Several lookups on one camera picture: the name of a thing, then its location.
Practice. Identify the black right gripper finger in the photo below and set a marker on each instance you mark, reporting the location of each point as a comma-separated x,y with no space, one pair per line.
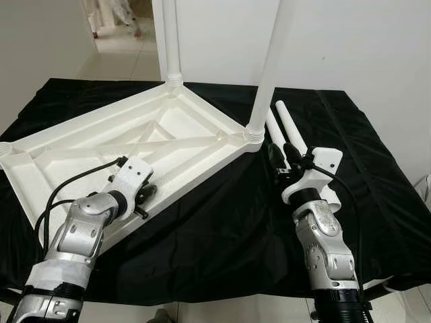
293,155
276,157

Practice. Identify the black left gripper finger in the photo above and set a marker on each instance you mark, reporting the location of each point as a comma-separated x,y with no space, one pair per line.
150,192

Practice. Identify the white plastic children table top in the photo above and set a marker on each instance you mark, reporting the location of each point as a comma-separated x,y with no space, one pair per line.
168,121

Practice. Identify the black table cloth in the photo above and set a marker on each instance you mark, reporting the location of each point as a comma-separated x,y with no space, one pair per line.
222,222

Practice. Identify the person in light clothes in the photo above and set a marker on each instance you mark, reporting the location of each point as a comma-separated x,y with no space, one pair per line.
111,13

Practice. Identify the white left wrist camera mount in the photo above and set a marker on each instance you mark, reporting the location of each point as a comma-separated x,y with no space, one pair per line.
131,175

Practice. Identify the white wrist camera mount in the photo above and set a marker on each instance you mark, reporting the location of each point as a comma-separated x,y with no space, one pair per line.
326,161
131,175

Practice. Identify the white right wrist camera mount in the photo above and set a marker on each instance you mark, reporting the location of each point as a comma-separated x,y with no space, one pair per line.
326,161

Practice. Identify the white pedestal fan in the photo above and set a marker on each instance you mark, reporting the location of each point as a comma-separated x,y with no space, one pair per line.
404,309

